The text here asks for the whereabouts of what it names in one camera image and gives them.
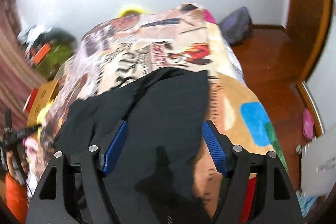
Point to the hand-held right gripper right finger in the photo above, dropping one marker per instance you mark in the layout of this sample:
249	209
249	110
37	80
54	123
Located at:
214	145

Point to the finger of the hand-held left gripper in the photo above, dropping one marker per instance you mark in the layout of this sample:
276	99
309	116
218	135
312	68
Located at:
27	130

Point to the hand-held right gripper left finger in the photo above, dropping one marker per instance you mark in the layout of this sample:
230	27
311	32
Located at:
115	145

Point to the black zip hoodie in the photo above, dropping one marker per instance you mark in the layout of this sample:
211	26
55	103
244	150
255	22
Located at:
157	129

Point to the person's left forearm orange sleeve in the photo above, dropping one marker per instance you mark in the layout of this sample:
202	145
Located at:
15	195

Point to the pile of clothes and papers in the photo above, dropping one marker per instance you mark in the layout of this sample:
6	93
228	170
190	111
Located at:
39	35

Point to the yellow cloth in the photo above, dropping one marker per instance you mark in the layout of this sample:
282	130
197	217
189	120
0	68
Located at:
44	111

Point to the red and white box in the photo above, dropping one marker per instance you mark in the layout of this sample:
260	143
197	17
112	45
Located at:
31	99

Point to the wooden lap desk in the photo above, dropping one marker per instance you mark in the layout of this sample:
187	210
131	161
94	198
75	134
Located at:
43	98

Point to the striped brown curtain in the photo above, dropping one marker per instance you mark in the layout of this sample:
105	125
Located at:
15	61

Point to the orange box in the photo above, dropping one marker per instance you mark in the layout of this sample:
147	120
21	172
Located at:
40	52

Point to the green patterned bag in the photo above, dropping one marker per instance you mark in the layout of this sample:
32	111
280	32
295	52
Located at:
56	56

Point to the pink slipper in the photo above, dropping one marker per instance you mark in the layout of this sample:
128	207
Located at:
308	124

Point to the white board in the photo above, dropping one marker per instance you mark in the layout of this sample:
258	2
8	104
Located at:
317	163

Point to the printed blanket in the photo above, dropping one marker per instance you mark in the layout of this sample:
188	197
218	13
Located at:
157	43

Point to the dark blue bag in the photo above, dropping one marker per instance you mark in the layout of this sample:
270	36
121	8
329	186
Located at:
236	26

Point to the pink cloth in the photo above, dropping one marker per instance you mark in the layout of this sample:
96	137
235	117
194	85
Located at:
210	16

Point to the yellow round cushion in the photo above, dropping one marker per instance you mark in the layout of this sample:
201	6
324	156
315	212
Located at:
131	11

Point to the brown wooden door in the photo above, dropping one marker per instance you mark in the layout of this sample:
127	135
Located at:
307	11

